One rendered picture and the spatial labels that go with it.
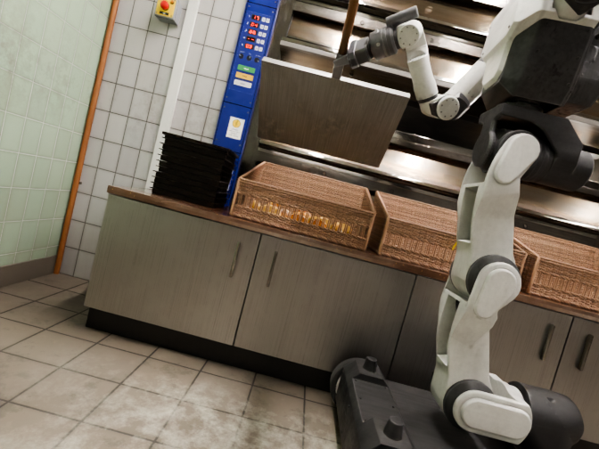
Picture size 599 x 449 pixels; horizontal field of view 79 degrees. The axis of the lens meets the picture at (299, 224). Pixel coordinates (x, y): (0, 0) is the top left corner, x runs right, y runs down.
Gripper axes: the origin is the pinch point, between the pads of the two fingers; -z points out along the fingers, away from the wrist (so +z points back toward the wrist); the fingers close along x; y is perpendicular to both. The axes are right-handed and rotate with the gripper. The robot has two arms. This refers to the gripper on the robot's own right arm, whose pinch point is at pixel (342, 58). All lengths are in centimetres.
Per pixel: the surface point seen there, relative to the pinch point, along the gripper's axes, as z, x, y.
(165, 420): -50, -113, -32
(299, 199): -26, -31, -33
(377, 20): -1, 74, -20
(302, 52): -31, 43, -9
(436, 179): 15, 21, -85
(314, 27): -30, 68, -9
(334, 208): -15, -32, -40
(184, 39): -87, 48, 17
